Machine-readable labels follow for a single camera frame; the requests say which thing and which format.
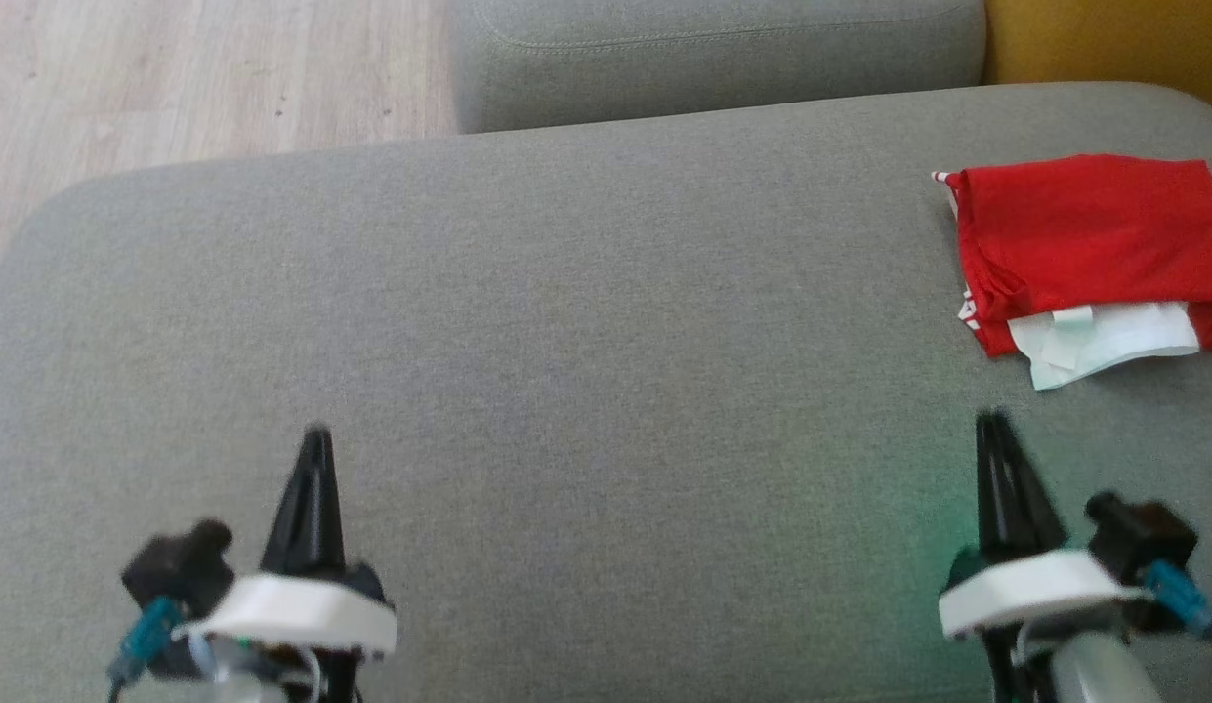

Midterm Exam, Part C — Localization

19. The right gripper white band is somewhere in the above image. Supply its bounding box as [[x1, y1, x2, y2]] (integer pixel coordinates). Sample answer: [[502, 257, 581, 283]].
[[938, 411, 1153, 641]]

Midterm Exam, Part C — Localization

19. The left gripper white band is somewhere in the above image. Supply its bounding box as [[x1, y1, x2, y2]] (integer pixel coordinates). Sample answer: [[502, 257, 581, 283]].
[[174, 427, 399, 657]]

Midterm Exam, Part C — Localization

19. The grey fabric sofa seat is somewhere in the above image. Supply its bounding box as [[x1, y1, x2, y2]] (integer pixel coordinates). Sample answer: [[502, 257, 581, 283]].
[[0, 83, 1212, 703]]

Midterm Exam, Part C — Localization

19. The mustard yellow cushion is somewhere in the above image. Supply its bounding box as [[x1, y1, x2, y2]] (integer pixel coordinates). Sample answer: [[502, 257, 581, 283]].
[[984, 0, 1212, 118]]

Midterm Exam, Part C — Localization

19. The grey sofa cushion with seam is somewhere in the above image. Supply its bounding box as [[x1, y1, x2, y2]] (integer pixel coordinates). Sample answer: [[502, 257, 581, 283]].
[[449, 0, 987, 134]]

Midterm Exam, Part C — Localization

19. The right black cable teal connector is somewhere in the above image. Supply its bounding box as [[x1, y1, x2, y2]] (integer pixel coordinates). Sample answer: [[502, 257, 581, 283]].
[[1143, 560, 1212, 677]]

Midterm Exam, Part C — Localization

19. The black cable teal connector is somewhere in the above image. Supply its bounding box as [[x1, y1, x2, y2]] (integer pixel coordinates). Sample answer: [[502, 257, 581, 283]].
[[1143, 560, 1212, 677], [107, 598, 185, 703]]

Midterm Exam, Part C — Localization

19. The left black cable teal connector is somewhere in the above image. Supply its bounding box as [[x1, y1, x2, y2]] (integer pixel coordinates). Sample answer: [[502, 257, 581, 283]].
[[107, 598, 185, 703]]

